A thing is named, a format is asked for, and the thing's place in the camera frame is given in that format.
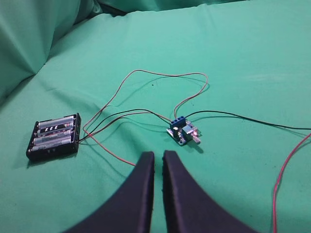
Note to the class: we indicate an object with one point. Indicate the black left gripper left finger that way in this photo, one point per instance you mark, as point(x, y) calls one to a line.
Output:
point(129, 209)

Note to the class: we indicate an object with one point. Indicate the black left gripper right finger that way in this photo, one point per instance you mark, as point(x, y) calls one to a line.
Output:
point(188, 208)

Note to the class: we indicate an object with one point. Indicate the small speed controller board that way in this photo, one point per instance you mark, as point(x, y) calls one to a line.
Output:
point(182, 131)

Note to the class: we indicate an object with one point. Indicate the aa battery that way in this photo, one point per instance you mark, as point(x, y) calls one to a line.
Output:
point(43, 140)
point(50, 130)
point(52, 122)

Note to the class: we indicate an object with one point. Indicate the black battery holder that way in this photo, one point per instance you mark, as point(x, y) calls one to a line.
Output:
point(57, 149)

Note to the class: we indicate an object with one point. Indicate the green backdrop cloth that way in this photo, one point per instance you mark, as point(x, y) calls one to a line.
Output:
point(29, 29)

